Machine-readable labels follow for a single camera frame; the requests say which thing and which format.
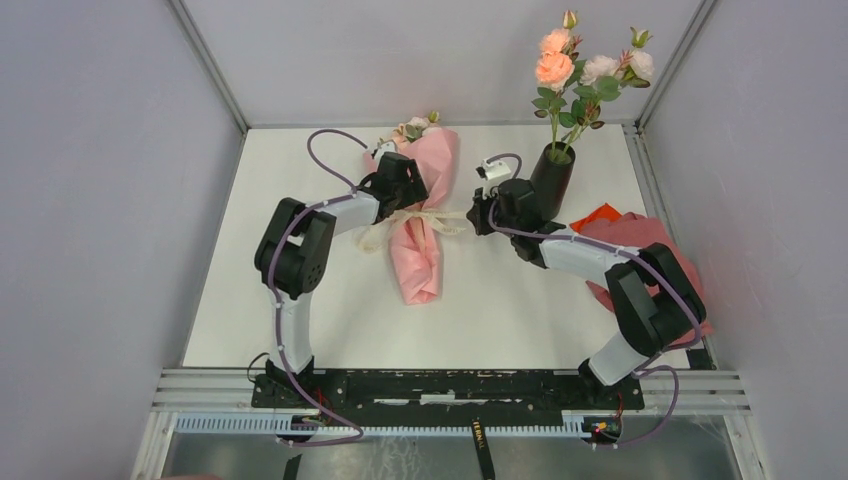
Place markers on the cream printed ribbon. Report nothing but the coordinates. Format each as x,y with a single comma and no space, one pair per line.
375,237

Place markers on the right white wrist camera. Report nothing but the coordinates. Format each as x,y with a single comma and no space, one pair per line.
494,171

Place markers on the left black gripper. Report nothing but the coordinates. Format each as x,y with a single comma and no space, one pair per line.
415,189

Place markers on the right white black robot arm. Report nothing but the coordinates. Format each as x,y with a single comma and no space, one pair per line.
653,301

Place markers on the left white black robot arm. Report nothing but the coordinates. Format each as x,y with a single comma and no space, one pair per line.
293,252

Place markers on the peach white artificial roses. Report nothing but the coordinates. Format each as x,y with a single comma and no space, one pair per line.
571,89

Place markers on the orange paper piece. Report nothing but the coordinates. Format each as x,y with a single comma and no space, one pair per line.
605,212

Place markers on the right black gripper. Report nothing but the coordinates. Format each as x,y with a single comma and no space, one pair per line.
477,213

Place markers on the pink crumpled cloth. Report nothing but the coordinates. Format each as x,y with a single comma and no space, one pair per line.
636,230

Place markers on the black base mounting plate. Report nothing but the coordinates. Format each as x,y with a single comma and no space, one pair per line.
440,398

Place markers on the pink paper bouquet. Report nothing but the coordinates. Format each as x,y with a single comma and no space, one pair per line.
435,149

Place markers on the black cylindrical vase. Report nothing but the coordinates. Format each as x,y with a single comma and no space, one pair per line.
551,176

